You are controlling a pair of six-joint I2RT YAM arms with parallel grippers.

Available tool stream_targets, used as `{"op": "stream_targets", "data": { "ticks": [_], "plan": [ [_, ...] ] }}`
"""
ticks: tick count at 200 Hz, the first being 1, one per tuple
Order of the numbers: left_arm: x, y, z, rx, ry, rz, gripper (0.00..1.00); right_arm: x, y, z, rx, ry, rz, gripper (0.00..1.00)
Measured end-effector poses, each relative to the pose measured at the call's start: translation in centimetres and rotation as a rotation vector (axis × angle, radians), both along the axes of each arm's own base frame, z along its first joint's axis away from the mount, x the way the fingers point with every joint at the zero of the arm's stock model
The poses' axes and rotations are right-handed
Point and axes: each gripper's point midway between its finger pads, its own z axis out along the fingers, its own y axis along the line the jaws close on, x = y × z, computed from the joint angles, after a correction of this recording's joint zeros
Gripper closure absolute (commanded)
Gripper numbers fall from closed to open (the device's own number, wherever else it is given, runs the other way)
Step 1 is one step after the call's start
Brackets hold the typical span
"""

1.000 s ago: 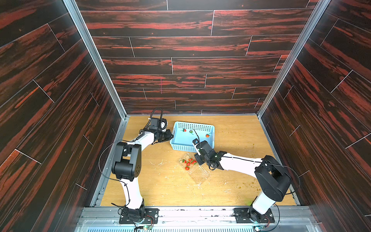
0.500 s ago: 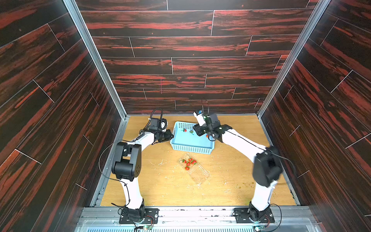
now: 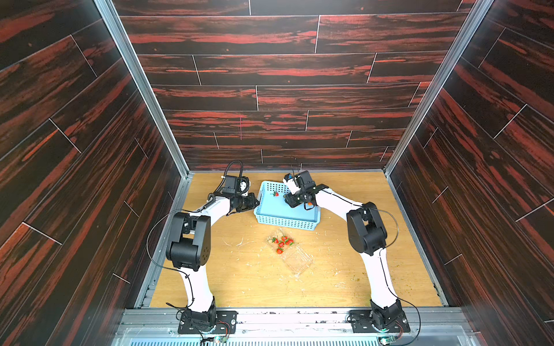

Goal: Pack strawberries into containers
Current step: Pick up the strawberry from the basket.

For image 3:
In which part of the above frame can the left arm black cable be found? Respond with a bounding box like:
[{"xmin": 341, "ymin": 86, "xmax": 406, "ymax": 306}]
[{"xmin": 145, "ymin": 159, "xmax": 244, "ymax": 312}]

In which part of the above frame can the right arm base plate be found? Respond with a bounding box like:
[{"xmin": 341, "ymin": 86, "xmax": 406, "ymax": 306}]
[{"xmin": 346, "ymin": 309, "xmax": 411, "ymax": 334}]

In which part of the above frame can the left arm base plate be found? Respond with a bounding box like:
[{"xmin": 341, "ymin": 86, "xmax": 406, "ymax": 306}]
[{"xmin": 176, "ymin": 309, "xmax": 238, "ymax": 335}]

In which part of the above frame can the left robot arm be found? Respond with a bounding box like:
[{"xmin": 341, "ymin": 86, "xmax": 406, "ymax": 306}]
[{"xmin": 166, "ymin": 193, "xmax": 260, "ymax": 325}]

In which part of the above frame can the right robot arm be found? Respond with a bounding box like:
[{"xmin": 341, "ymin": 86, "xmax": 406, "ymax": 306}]
[{"xmin": 283, "ymin": 171, "xmax": 405, "ymax": 332}]

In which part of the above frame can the clear plastic clamshell container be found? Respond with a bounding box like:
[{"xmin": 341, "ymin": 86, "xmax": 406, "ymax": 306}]
[{"xmin": 267, "ymin": 232, "xmax": 313, "ymax": 276}]

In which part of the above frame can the light blue plastic basket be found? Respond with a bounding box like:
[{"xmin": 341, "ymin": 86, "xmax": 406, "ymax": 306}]
[{"xmin": 254, "ymin": 181, "xmax": 321, "ymax": 231}]

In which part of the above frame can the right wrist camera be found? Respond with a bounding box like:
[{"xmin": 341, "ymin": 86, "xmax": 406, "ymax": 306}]
[{"xmin": 283, "ymin": 173, "xmax": 300, "ymax": 195}]

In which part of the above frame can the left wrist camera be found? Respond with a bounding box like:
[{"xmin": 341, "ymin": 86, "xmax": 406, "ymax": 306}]
[{"xmin": 219, "ymin": 175, "xmax": 250, "ymax": 195}]

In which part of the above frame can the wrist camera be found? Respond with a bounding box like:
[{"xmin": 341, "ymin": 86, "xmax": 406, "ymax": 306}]
[
  {"xmin": 283, "ymin": 173, "xmax": 300, "ymax": 195},
  {"xmin": 219, "ymin": 175, "xmax": 250, "ymax": 195}
]

